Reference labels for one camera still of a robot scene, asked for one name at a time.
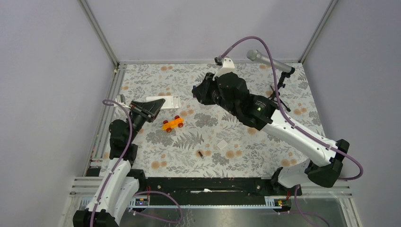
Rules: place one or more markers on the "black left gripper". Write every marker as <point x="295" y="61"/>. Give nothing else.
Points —
<point x="148" y="110"/>

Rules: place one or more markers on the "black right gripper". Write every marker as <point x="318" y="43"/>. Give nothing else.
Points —
<point x="201" y="92"/>

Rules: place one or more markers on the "white remote control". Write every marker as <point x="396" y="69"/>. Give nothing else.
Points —
<point x="171" y="102"/>

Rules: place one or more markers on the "white battery cover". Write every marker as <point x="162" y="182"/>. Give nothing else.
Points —
<point x="222" y="144"/>

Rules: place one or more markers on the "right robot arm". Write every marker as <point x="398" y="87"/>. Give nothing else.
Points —
<point x="323" y="166"/>

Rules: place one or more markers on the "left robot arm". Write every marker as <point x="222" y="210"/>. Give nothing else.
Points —
<point x="117" y="187"/>

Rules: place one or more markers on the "orange toy car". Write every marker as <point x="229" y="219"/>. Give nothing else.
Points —
<point x="168" y="126"/>

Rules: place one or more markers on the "floral patterned table mat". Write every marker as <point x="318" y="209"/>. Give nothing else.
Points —
<point x="249" y="153"/>

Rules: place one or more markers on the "silver microphone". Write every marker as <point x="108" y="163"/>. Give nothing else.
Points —
<point x="257" y="56"/>

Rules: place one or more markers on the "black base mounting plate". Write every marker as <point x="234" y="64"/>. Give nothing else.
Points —
<point x="199" y="191"/>

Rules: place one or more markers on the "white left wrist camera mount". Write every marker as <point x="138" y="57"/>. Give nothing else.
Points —
<point x="120" y="98"/>

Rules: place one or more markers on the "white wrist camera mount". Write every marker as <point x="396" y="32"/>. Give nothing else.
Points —
<point x="227" y="66"/>
<point x="120" y="98"/>

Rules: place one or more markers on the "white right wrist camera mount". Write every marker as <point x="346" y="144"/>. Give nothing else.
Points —
<point x="227" y="66"/>

